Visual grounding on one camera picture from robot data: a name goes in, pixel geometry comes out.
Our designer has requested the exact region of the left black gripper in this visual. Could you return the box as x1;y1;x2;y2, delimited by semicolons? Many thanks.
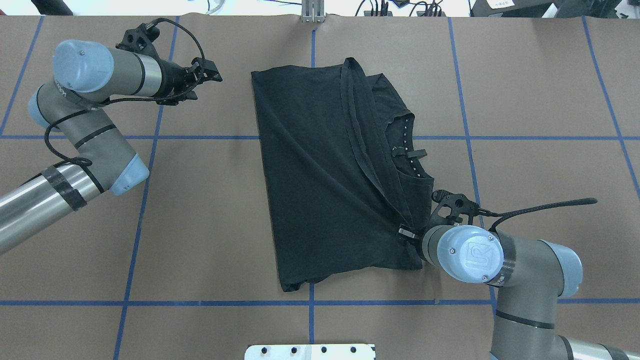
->
160;59;223;106

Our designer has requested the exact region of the black printed t-shirt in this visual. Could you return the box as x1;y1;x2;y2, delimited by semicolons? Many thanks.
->
251;57;435;292

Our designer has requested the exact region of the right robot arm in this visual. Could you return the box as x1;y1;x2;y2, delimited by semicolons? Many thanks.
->
398;225;639;360

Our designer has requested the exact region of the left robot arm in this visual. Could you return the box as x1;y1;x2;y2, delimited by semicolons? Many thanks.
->
0;31;222;254

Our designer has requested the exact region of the black box with label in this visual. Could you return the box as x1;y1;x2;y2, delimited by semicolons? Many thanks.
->
470;0;554;18

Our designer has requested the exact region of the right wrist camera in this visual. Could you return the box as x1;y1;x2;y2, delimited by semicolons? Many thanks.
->
427;189;481;229

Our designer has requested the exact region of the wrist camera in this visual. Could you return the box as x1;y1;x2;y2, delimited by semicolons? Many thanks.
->
427;189;481;229
115;23;161;58

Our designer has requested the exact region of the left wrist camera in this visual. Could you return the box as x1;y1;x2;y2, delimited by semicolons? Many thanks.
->
115;23;161;58

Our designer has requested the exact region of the aluminium frame post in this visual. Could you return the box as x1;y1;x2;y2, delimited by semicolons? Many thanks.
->
301;0;326;24

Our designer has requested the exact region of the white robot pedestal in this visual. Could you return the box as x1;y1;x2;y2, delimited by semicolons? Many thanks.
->
244;343;377;360

